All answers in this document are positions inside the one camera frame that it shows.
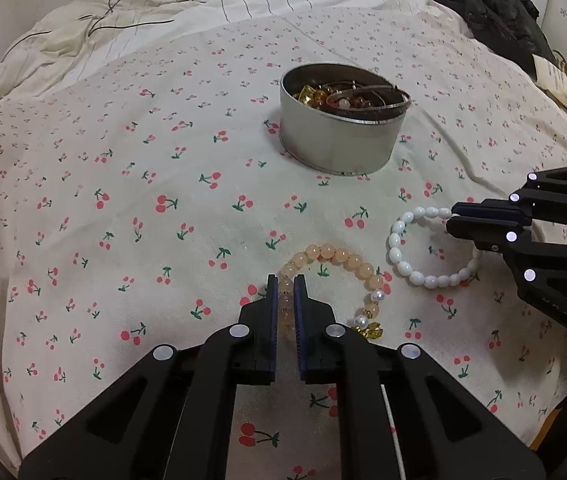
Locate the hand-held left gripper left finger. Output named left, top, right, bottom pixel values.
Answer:
left=18, top=275, right=280, bottom=480

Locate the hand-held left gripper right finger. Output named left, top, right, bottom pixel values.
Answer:
left=293, top=274, right=547, bottom=480

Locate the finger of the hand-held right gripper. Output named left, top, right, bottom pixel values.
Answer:
left=451, top=164, right=567, bottom=227
left=445, top=216, right=567, bottom=288

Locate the peach bead bracelet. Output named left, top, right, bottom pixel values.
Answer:
left=278, top=242, right=393, bottom=344

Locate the white bead bracelet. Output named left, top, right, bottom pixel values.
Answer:
left=388, top=205, right=482, bottom=290

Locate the round silver metal tin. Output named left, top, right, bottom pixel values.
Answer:
left=278, top=62, right=411, bottom=176

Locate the amber bead bracelet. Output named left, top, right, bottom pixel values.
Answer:
left=293, top=84, right=331, bottom=110

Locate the white paper note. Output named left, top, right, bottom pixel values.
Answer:
left=532, top=52, right=567, bottom=134

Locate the black puffer jacket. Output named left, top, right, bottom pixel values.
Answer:
left=427, top=0, right=557, bottom=79

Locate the cherry print bed sheet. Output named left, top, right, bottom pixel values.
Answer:
left=0, top=6, right=567, bottom=480

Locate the white striped duvet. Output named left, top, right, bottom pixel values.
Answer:
left=0, top=0, right=475, bottom=132

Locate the silver wire hoop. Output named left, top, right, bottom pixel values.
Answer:
left=322, top=79, right=411, bottom=112

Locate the brown bead bracelet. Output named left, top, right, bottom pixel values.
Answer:
left=327, top=86, right=380, bottom=112

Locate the thin black cable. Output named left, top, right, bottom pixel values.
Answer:
left=5, top=0, right=195, bottom=57

